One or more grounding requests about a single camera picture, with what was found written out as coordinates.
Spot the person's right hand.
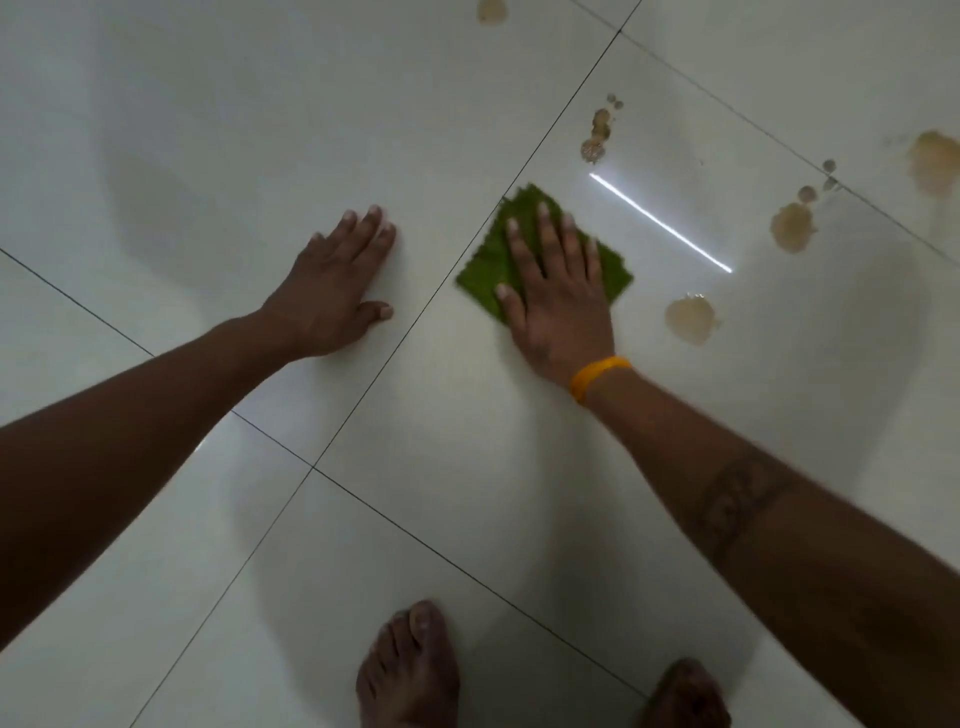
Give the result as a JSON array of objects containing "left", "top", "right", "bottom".
[{"left": 494, "top": 201, "right": 618, "bottom": 385}]

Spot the person's left hand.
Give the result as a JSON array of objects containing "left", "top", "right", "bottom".
[{"left": 257, "top": 204, "right": 398, "bottom": 362}]

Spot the green cleaning cloth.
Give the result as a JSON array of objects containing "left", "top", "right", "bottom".
[{"left": 455, "top": 183, "right": 636, "bottom": 326}]

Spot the person's right forearm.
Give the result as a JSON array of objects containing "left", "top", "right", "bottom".
[{"left": 582, "top": 366, "right": 960, "bottom": 728}]

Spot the person's left forearm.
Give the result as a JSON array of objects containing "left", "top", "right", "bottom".
[{"left": 0, "top": 308, "right": 303, "bottom": 652}]

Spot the orange wristband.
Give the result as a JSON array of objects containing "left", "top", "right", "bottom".
[{"left": 568, "top": 356, "right": 633, "bottom": 406}]

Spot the person's left foot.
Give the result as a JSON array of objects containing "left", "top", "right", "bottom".
[{"left": 355, "top": 599, "right": 461, "bottom": 728}]

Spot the person's foot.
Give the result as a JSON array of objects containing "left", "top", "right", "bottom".
[
  {"left": 355, "top": 599, "right": 461, "bottom": 728},
  {"left": 637, "top": 657, "right": 733, "bottom": 728}
]

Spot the person's right foot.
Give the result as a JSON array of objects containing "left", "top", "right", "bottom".
[{"left": 637, "top": 657, "right": 733, "bottom": 728}]

